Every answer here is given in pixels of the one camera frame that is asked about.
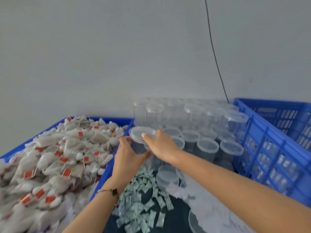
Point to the person's left hand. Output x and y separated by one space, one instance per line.
126 162

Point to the person's right hand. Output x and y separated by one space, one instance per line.
163 145

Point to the clear jar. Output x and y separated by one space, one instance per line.
138 133

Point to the pile of green desiccant packets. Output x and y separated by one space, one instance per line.
141 206

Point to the group of lidded jars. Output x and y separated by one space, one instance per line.
204 123

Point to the pile of tea bags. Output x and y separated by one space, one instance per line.
53 172

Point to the pile of white label papers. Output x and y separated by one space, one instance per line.
214 216

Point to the blue slatted crate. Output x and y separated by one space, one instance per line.
272 157

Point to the person's left forearm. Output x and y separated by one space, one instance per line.
95 211

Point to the person's right forearm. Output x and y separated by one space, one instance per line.
243 196

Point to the blue plastic tray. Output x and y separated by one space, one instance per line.
104 177

